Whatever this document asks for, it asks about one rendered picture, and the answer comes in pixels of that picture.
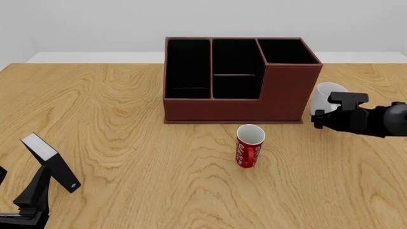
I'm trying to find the red patterned mug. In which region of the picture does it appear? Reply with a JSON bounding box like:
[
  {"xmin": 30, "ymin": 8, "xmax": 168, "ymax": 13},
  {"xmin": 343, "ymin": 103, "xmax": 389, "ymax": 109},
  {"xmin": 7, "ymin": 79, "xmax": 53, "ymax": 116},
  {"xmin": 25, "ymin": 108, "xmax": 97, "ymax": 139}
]
[{"xmin": 235, "ymin": 123, "xmax": 266, "ymax": 169}]

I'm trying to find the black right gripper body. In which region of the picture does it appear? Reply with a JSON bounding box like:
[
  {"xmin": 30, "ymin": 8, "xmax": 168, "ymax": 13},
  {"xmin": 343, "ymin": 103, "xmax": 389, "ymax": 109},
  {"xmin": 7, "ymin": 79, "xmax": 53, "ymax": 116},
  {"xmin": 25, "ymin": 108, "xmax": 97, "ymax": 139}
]
[{"xmin": 310, "ymin": 109, "xmax": 326, "ymax": 130}]

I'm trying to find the white mug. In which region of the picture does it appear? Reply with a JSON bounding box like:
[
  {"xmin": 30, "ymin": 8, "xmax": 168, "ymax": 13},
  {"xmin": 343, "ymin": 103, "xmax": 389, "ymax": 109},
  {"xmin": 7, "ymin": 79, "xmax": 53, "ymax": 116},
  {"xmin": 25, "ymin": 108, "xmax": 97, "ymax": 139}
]
[{"xmin": 310, "ymin": 81, "xmax": 350, "ymax": 116}]

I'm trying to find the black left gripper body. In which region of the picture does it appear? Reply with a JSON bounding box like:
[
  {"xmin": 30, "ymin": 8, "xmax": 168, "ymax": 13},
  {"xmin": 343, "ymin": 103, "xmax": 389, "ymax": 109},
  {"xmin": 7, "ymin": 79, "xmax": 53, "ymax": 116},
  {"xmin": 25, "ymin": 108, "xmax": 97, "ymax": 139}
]
[{"xmin": 0, "ymin": 206, "xmax": 50, "ymax": 229}]

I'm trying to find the red-brown desk caddy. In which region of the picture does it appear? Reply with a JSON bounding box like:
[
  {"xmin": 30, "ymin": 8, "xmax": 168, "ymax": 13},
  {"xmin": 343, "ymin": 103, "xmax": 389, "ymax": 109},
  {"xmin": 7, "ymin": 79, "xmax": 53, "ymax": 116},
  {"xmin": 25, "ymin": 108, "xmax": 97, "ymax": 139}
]
[{"xmin": 162, "ymin": 36, "xmax": 324, "ymax": 125}]

